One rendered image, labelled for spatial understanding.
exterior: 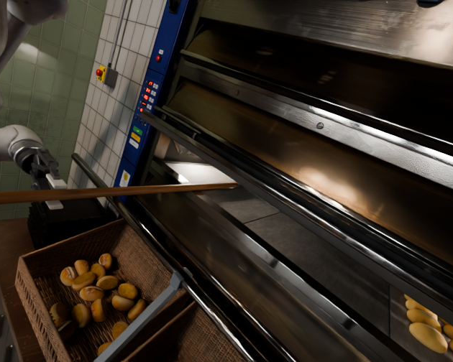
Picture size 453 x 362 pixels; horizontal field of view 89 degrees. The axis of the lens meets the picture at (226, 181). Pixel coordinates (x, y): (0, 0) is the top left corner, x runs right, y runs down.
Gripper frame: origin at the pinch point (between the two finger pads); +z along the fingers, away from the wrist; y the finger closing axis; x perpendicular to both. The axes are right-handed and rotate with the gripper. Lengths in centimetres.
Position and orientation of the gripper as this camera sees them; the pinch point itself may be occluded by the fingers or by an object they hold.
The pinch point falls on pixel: (55, 192)
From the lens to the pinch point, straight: 78.4
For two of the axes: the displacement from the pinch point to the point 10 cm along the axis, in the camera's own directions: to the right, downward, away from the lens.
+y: -3.9, 8.7, 2.9
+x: -5.8, 0.1, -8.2
